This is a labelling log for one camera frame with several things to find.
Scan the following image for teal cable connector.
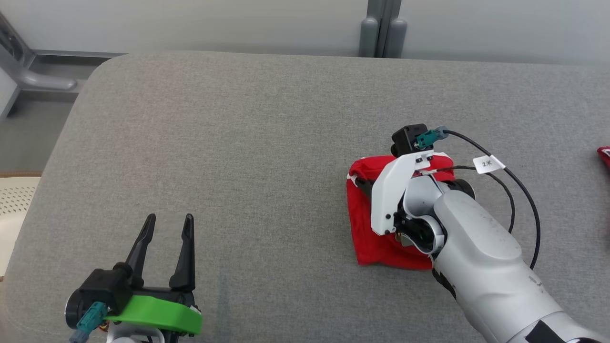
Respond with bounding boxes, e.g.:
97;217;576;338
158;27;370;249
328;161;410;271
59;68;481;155
69;301;108;343
416;126;450;149

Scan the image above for white printed cable label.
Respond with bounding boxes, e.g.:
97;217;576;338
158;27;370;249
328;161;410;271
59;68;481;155
473;155;506;175

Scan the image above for teal right cable connector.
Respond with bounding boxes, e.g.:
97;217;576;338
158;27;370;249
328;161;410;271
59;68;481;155
416;126;450;149

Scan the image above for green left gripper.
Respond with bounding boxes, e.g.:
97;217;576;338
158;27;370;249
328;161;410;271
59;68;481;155
105;213;204;335

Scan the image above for grey metal post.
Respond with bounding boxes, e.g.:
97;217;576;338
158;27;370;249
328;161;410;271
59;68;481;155
359;0;408;59

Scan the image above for white perforated plastic basket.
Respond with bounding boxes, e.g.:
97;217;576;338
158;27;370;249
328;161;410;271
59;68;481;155
0;175;43;280

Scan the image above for grey metal frame foot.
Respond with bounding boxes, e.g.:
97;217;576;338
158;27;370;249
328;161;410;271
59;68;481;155
0;12;78;120

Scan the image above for red shorts with white trim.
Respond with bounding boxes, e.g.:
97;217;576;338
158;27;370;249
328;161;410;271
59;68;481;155
346;155;458;271

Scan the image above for teal left cable connector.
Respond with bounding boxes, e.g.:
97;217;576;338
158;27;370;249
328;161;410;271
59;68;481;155
69;301;108;343

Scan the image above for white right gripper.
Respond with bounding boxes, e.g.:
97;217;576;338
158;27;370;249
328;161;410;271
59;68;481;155
356;151;451;237

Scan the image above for thin black right camera cable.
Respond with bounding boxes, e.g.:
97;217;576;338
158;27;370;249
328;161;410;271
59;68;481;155
443;130;542;270

